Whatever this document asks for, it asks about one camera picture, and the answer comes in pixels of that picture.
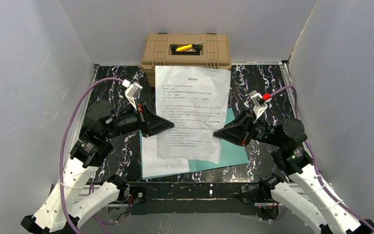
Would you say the printed white paper sheet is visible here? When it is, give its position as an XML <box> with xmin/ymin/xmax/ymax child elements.
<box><xmin>141</xmin><ymin>129</ymin><xmax>191</xmax><ymax>178</ymax></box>

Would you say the aluminium frame rail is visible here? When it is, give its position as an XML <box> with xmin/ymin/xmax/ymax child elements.
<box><xmin>46</xmin><ymin>184</ymin><xmax>110</xmax><ymax>207</ymax></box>

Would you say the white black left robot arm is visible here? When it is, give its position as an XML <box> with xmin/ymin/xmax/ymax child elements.
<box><xmin>21</xmin><ymin>100</ymin><xmax>174</xmax><ymax>234</ymax></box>

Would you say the tan plastic toolbox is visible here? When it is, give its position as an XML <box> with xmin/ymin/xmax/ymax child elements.
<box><xmin>140</xmin><ymin>33</ymin><xmax>232</xmax><ymax>87</ymax></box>

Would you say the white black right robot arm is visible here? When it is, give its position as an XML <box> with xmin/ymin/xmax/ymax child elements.
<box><xmin>214</xmin><ymin>110</ymin><xmax>374</xmax><ymax>234</ymax></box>

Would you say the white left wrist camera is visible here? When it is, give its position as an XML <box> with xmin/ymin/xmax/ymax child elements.
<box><xmin>122</xmin><ymin>79</ymin><xmax>143</xmax><ymax>110</ymax></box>

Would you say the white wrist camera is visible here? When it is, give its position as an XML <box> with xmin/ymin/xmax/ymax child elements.
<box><xmin>249</xmin><ymin>91</ymin><xmax>271</xmax><ymax>119</ymax></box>
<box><xmin>122</xmin><ymin>79</ymin><xmax>143</xmax><ymax>110</ymax></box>

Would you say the yellow handled screwdriver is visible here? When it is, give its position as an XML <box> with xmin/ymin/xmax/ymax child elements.
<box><xmin>176</xmin><ymin>41</ymin><xmax>204</xmax><ymax>52</ymax></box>

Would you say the teal paper folder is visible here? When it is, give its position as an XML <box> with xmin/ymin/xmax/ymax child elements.
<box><xmin>140</xmin><ymin>108</ymin><xmax>249</xmax><ymax>180</ymax></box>

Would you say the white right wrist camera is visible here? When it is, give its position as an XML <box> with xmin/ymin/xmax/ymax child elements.
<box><xmin>249</xmin><ymin>91</ymin><xmax>271</xmax><ymax>119</ymax></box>

